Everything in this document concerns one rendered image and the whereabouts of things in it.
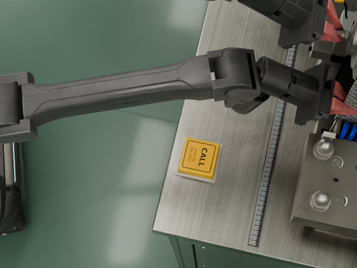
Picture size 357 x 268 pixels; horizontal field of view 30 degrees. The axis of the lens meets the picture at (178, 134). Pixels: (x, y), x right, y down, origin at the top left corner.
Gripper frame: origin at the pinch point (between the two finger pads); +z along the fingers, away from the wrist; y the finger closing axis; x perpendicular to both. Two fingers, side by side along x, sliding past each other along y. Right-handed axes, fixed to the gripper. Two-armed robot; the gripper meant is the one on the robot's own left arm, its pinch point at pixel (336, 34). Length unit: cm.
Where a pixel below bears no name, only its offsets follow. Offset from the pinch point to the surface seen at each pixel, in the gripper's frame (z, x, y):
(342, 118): 16.0, -10.5, 8.2
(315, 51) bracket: 4.5, -8.3, -0.1
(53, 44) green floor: 17, -151, -33
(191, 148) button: 2.4, -36.1, 16.3
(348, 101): 10.0, -4.3, 7.6
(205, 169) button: 5.0, -33.5, 20.2
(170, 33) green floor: 49, -125, -45
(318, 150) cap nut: 11.8, -11.2, 15.5
